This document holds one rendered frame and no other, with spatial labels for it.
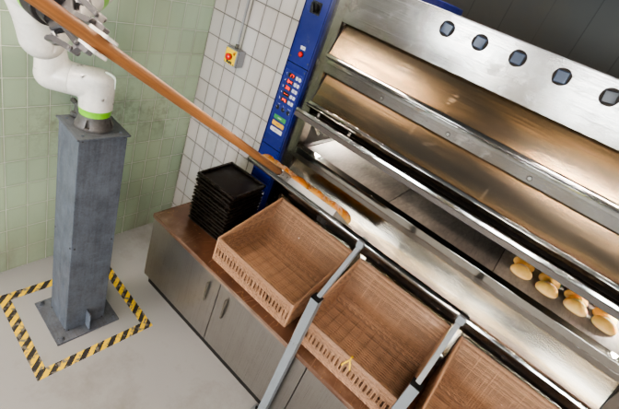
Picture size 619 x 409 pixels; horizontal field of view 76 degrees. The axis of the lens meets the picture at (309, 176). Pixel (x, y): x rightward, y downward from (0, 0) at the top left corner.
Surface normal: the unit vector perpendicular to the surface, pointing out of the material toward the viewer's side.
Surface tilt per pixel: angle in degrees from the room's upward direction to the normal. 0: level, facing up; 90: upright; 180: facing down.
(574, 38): 90
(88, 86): 88
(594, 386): 70
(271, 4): 90
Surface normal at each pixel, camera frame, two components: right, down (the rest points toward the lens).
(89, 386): 0.33, -0.83
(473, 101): -0.43, -0.09
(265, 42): -0.58, 0.21
